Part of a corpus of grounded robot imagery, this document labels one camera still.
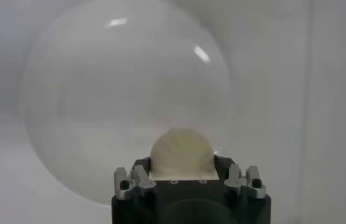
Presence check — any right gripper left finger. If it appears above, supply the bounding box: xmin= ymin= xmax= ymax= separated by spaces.
xmin=113 ymin=156 xmax=157 ymax=201

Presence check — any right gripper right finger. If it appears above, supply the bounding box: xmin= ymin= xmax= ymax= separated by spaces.
xmin=214 ymin=155 xmax=267 ymax=200

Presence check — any white steamed baozi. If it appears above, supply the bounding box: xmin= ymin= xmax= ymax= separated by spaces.
xmin=149 ymin=127 xmax=219 ymax=181

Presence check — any white round plate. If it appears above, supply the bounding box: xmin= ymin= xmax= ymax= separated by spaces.
xmin=20 ymin=0 xmax=235 ymax=208

